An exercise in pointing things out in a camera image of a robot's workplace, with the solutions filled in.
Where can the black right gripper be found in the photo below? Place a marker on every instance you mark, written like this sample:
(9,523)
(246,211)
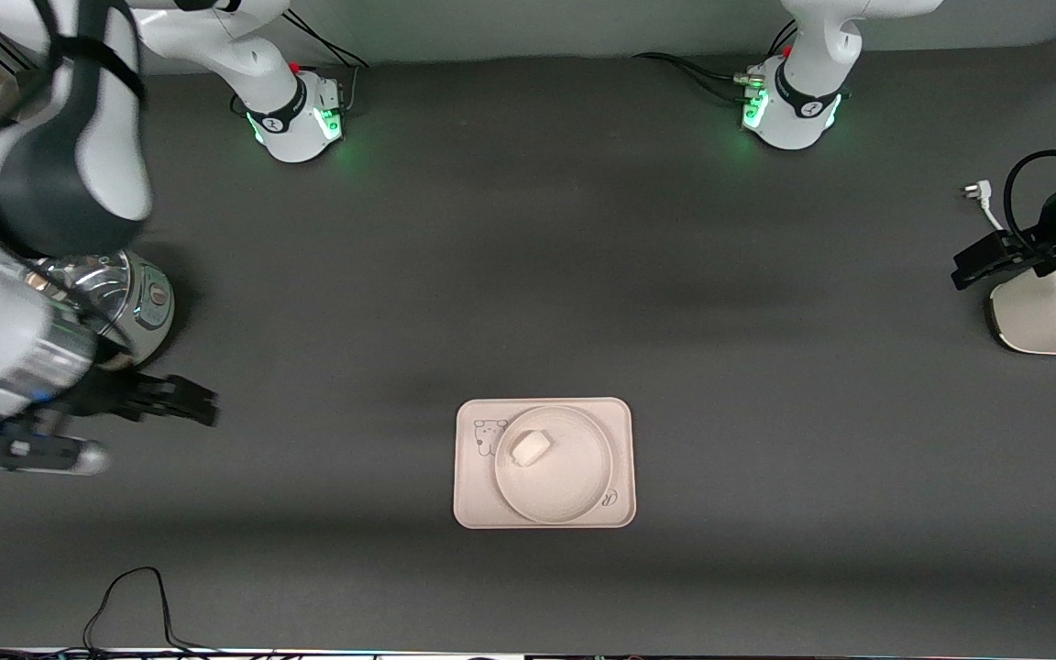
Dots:
(104,392)

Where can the small white bun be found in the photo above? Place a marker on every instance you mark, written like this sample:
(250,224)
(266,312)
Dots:
(532,449)

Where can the round cream plate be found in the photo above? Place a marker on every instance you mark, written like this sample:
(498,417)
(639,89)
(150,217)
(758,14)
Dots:
(569,486)

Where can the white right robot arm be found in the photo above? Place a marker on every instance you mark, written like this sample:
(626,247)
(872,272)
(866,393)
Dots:
(60,183)

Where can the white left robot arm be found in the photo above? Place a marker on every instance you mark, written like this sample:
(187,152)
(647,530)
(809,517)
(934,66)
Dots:
(808,82)

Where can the cream rectangular rabbit tray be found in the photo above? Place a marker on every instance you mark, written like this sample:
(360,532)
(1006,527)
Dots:
(473,495)

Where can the white beige kitchen appliance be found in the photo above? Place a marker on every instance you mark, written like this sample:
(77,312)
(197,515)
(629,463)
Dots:
(1050,316)

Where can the pale green electric pot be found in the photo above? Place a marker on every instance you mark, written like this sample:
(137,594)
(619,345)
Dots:
(152,307)

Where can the glass pot lid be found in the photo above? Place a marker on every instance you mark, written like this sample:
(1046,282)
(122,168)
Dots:
(97,280)

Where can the dark grey table mat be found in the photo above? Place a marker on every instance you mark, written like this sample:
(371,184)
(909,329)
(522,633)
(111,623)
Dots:
(326,550)

